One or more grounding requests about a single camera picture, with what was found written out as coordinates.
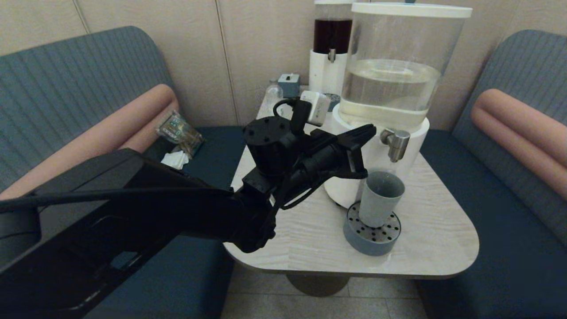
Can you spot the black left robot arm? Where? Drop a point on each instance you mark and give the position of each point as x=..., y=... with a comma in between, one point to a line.
x=133, y=239

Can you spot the white paper napkins stack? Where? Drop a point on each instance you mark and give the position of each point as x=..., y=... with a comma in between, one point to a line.
x=175, y=160

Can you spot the dark drink dispenser white base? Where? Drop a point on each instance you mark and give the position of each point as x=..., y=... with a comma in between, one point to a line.
x=325, y=71

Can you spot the pink cylindrical backrest bolster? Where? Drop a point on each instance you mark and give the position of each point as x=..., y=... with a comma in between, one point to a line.
x=522, y=131
x=88, y=146

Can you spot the small clear plastic bottle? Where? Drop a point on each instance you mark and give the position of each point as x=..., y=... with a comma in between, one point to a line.
x=273, y=94

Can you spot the clear water dispenser white base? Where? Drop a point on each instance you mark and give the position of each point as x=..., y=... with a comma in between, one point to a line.
x=398, y=88

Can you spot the grey-blue plastic cup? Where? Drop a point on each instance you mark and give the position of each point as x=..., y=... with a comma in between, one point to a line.
x=381, y=204

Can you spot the grey-blue tissue box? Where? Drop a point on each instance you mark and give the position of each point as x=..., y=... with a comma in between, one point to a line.
x=288, y=83

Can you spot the blue upholstered booth sofa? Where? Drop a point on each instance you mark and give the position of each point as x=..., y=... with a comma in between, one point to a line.
x=66, y=79
x=496, y=248

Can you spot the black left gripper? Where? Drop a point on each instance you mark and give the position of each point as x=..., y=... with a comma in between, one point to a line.
x=319, y=159

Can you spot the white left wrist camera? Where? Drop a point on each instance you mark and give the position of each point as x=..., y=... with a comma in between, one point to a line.
x=319, y=108

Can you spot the blue perforated drip tray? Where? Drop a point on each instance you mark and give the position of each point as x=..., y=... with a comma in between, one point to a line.
x=372, y=244
x=335, y=101

